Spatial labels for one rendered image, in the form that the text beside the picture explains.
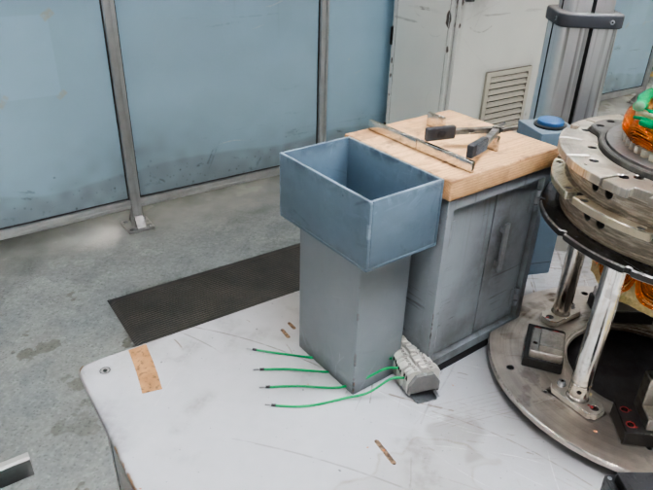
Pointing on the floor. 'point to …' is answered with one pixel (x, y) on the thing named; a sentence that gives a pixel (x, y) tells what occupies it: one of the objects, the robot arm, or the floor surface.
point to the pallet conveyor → (16, 470)
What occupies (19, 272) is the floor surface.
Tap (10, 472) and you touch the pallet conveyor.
